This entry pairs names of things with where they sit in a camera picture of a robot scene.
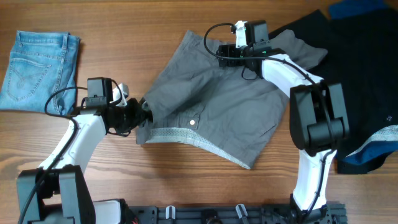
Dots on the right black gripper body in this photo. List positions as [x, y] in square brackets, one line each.
[222, 55]

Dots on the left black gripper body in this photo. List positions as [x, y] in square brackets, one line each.
[137, 111]

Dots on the grey shorts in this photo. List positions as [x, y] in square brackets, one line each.
[227, 111]

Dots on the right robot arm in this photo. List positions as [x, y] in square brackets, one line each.
[318, 123]

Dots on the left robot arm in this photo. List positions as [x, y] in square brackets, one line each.
[56, 191]

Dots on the folded blue denim jeans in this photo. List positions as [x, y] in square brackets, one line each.
[41, 73]

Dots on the dark navy garment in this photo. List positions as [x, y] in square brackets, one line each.
[362, 57]

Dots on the blue garment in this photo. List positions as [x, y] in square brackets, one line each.
[357, 7]

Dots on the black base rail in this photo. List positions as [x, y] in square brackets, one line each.
[266, 214]

